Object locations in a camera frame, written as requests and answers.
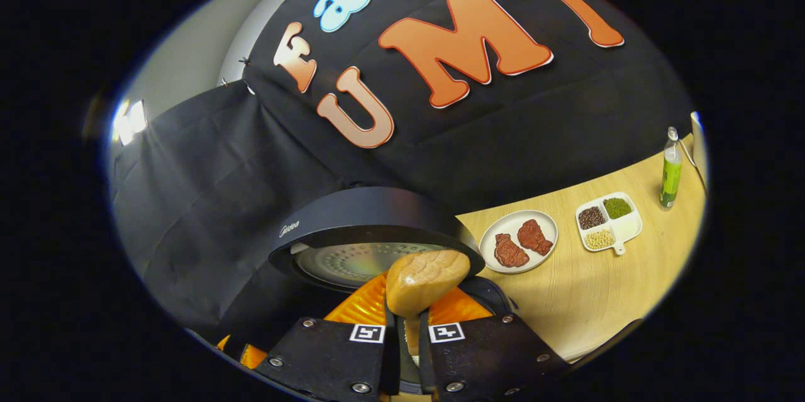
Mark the ceiling light panel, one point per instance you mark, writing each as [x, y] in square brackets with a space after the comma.
[129, 120]

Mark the green label plastic bottle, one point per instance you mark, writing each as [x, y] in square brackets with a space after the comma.
[670, 178]

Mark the red meat piece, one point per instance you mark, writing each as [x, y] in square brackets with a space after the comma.
[510, 251]
[534, 237]

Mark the green bean heap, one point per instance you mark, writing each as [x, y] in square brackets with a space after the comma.
[617, 207]

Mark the dark bean heap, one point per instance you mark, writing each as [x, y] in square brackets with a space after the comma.
[591, 217]

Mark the yellow bean heap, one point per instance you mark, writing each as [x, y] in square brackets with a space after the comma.
[599, 240]

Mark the white divided dish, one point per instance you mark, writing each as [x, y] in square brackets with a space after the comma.
[629, 229]

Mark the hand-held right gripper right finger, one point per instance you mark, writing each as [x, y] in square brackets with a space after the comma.
[490, 351]

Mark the round white plate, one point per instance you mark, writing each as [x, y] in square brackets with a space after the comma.
[487, 248]

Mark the brown wooden spoon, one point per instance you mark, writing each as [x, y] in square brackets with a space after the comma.
[427, 276]

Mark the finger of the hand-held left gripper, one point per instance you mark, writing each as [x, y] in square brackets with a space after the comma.
[253, 357]
[223, 343]

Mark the black backdrop cloth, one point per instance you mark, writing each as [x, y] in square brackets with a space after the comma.
[534, 125]

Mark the dark silver rice cooker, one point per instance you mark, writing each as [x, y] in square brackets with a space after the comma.
[352, 213]

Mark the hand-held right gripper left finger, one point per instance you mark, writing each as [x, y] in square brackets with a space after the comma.
[327, 351]

